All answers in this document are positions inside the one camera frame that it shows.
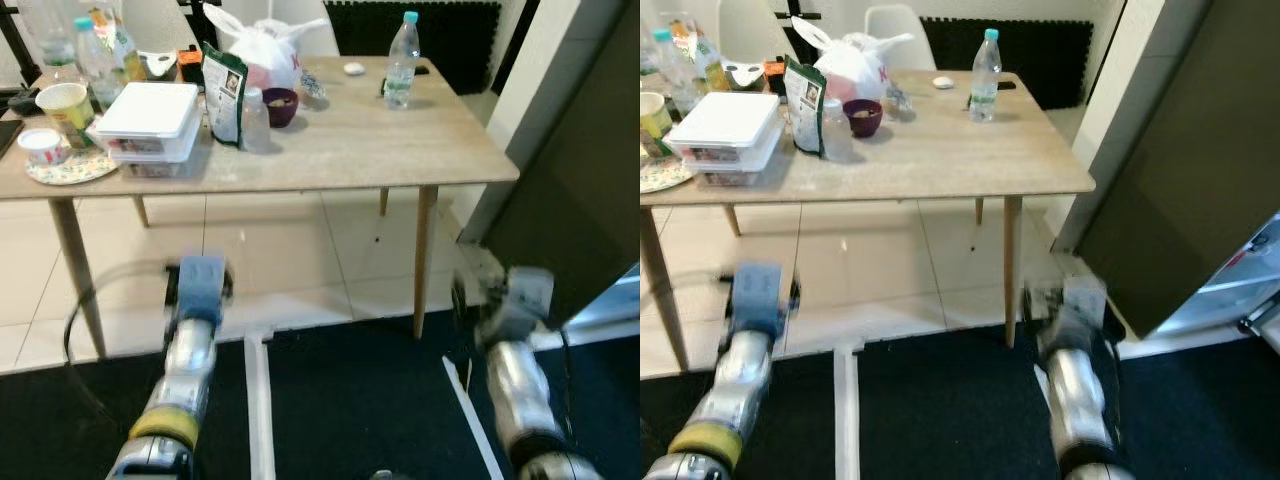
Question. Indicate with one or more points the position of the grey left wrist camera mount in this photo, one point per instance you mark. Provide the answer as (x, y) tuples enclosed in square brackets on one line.
[(203, 285), (758, 295)]

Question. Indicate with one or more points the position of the white plastic bag red print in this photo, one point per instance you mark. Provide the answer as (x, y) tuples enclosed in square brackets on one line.
[(262, 45), (850, 60)]

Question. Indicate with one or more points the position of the black foam wall mat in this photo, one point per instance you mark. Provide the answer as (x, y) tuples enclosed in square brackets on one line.
[(430, 40), (1030, 60)]

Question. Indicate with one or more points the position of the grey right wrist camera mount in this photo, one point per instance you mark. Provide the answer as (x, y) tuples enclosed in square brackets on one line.
[(1085, 305), (525, 300)]

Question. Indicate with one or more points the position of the light wooden table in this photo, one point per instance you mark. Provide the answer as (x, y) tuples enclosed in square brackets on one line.
[(350, 140), (950, 150)]

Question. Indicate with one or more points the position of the large clear plastic bottle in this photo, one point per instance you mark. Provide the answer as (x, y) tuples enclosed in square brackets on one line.
[(50, 40)]

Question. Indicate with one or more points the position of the clear water bottle teal cap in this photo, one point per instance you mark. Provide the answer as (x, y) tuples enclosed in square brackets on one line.
[(675, 75), (401, 60), (97, 65), (985, 75)]

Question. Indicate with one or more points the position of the white fridge cabinet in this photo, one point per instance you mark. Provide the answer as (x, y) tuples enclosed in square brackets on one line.
[(600, 300), (1220, 290)]

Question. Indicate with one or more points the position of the yellow paper cup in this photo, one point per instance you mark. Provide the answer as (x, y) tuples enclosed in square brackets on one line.
[(68, 110), (652, 115)]

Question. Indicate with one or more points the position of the purple bowl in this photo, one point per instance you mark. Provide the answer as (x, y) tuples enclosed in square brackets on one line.
[(280, 107), (862, 118)]

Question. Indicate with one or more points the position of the floral plate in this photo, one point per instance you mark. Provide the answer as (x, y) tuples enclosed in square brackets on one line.
[(660, 175), (85, 168)]

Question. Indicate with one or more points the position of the yellow juice bottle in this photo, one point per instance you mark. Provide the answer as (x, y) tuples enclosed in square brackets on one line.
[(125, 55), (708, 65)]

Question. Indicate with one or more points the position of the green snack pouch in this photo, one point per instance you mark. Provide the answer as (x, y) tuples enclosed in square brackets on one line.
[(805, 105), (224, 95)]

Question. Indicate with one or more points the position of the small orange packet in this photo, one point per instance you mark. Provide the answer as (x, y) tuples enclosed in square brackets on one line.
[(773, 70), (189, 62)]

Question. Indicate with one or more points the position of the clear jar white lid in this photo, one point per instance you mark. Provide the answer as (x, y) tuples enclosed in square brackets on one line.
[(836, 130), (255, 120)]

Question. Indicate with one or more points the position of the black floor mat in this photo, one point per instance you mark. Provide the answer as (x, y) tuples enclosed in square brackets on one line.
[(950, 420), (350, 410)]

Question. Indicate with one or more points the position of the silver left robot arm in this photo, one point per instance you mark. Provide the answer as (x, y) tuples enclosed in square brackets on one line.
[(190, 370), (735, 390)]

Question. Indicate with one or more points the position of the white food container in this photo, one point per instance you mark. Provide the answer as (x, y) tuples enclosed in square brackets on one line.
[(740, 158), (160, 148), (150, 105), (722, 118)]

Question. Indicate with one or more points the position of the small white tub red print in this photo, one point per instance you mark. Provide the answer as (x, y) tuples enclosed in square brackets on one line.
[(42, 147)]

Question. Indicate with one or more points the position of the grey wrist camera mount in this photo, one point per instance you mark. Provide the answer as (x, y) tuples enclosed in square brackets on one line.
[(758, 295), (203, 285), (525, 300), (1085, 305)]

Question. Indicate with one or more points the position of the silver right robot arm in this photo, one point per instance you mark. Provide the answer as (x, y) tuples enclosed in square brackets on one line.
[(1075, 400), (520, 390)]

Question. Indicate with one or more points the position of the small white round object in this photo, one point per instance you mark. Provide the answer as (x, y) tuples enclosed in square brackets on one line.
[(943, 82), (354, 69)]

